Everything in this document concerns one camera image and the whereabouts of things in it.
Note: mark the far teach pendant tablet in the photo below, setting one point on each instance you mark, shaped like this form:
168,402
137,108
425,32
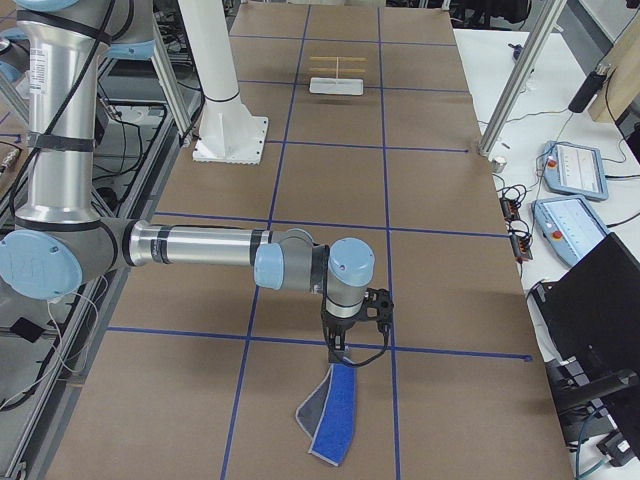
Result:
574,169

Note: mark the blue grey towel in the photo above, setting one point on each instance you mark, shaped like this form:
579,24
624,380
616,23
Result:
328,414

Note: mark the near teach pendant tablet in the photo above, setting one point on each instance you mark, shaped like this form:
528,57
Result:
570,225

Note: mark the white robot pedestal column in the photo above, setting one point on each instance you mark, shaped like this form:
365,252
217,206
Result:
228,132

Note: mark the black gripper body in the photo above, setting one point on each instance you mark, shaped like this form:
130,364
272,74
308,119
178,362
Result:
338,326

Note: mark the black laptop computer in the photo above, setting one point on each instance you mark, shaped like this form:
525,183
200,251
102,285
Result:
592,312

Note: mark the wooden towel rack white base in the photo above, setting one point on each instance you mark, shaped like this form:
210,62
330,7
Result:
337,78

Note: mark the aluminium frame post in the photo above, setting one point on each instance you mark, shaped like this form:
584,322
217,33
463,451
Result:
533,46

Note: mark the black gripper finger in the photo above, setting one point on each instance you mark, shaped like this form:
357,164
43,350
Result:
338,356

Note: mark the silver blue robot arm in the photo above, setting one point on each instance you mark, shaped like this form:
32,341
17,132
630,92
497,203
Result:
60,242

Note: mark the teach pendant tablet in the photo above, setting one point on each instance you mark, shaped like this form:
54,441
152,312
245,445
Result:
574,169
570,225

